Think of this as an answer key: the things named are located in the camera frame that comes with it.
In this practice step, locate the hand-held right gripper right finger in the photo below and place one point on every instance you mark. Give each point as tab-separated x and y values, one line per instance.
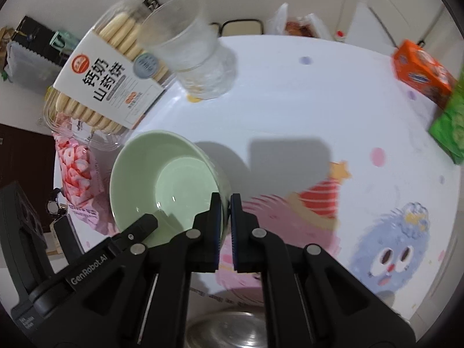
235	232

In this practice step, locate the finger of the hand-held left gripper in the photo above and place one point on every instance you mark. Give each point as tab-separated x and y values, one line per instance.
143	226

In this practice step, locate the printed cartoon tablecloth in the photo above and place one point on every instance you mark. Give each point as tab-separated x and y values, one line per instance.
308	108

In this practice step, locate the green snack bag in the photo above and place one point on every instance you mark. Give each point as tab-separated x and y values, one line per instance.
451	127

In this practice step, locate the black box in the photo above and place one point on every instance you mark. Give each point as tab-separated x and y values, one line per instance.
32	29

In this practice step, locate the clear glass cup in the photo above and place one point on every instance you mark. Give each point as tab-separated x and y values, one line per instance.
188	54

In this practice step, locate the black framed chair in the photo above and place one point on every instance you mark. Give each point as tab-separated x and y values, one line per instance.
241	27

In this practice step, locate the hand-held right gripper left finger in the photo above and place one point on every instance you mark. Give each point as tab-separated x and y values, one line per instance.
216	224

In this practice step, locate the small green object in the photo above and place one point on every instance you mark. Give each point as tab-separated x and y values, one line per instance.
61	41

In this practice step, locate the orange snack box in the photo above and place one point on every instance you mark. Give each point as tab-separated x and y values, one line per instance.
420	69

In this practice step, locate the black patterned object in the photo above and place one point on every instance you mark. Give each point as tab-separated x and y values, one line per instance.
150	3

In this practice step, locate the dark brown furniture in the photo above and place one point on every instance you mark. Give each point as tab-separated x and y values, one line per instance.
21	152

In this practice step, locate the clear plastic biscuit box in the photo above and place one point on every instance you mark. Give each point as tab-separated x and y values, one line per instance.
105	76

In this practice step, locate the steel bowl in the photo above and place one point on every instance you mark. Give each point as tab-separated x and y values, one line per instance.
224	330

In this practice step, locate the light green bowl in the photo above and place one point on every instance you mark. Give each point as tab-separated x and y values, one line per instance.
145	166

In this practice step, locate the white plastic bag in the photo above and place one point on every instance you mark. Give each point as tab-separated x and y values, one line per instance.
277	20

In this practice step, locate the pink snack packet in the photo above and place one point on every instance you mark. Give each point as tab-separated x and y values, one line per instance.
76	166

